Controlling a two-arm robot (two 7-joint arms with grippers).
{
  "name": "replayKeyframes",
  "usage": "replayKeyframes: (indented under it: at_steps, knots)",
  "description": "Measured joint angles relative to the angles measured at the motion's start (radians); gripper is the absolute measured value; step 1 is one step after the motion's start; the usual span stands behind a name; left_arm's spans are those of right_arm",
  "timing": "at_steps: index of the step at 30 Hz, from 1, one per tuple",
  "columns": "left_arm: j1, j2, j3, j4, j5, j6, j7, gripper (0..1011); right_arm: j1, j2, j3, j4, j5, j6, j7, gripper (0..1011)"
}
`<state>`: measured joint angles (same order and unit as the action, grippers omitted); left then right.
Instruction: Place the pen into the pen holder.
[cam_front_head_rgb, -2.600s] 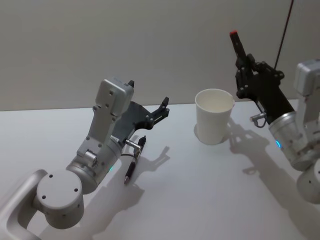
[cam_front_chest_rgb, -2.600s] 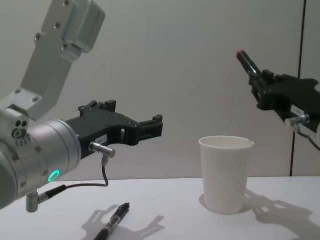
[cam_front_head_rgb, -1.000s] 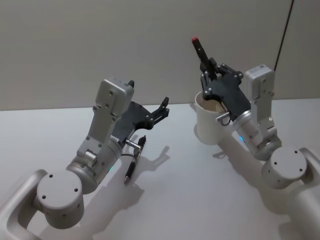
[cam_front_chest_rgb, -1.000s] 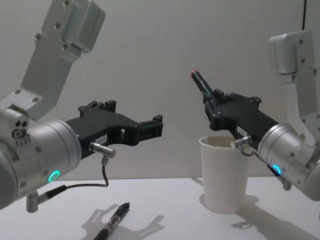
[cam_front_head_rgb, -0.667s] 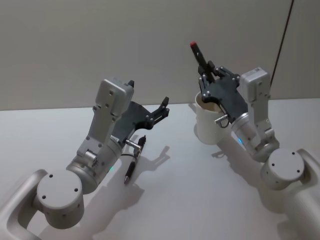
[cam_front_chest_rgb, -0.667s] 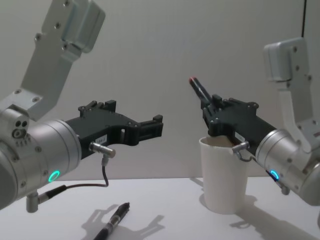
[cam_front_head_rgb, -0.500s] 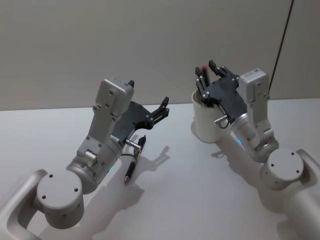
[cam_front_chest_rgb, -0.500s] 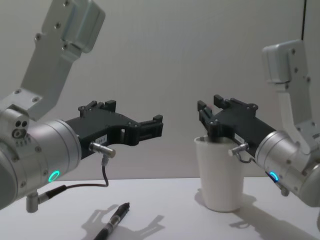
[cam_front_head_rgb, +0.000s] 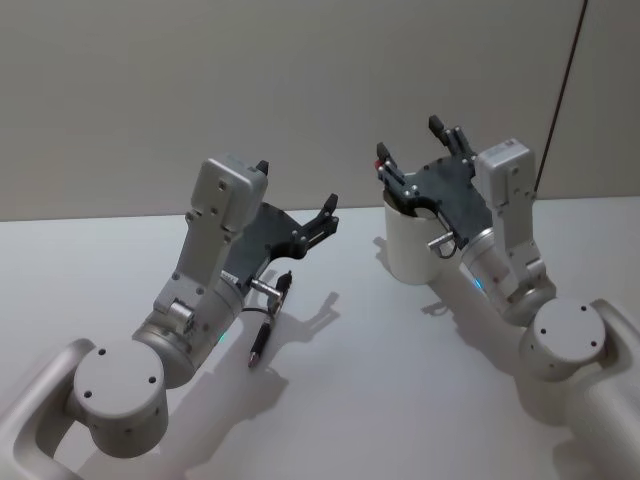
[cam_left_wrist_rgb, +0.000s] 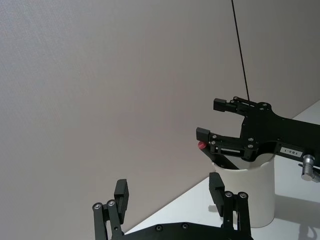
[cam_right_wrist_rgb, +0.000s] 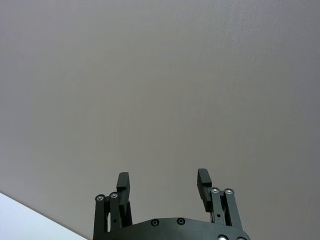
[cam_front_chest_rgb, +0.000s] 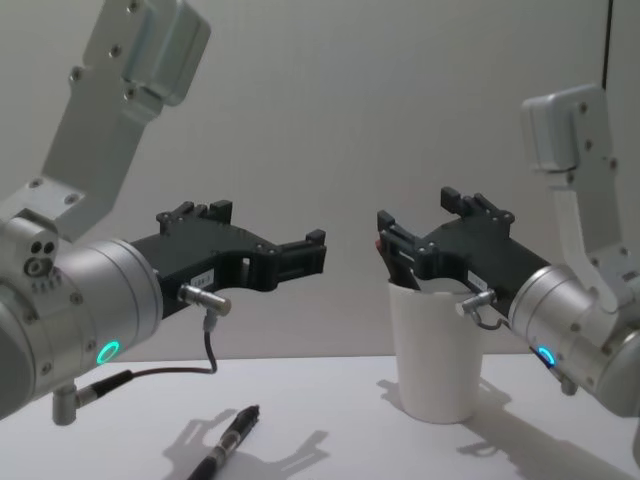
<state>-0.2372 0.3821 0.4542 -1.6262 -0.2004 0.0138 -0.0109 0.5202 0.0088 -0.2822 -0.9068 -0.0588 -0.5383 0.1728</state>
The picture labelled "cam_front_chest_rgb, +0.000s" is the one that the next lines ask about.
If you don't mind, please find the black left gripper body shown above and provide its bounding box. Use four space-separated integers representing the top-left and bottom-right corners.
130 218 277 319

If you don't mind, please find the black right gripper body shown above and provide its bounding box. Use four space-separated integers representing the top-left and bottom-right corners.
413 218 552 317

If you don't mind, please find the white paper cup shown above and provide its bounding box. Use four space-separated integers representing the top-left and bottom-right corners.
388 278 486 426

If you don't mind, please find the dark gripper cable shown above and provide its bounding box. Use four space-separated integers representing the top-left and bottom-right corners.
74 283 234 404
455 289 512 332

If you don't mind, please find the white table cloth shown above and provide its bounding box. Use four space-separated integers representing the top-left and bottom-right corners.
0 352 640 480

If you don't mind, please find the dark left gripper cable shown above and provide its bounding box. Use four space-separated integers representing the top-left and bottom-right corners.
74 283 234 404

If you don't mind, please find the dark right gripper cable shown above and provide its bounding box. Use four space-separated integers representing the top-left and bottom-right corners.
455 289 512 332

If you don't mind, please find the black pen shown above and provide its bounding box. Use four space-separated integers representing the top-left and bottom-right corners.
186 403 263 480

